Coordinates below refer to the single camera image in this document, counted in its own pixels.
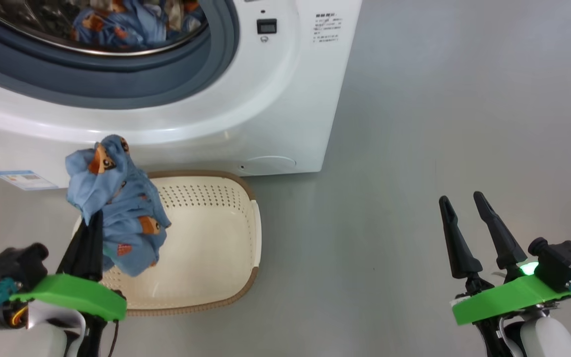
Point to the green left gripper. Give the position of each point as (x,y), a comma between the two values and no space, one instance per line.
(67,295)

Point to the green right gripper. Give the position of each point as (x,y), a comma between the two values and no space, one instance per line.
(513,297)

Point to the blue cartoon print garment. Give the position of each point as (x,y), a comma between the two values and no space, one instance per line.
(117,208)

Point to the blue and cream print garment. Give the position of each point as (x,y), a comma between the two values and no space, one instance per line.
(132,25)

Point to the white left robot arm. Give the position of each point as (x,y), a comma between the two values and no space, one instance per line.
(50,339)

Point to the cream perforated laundry basket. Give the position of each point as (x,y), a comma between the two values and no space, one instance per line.
(206,258)

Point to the white front-load washing machine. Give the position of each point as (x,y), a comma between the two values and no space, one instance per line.
(265,99)

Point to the blue energy label sticker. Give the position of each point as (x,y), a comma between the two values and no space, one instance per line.
(25,179)

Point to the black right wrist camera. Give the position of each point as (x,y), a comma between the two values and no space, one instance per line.
(563,263)

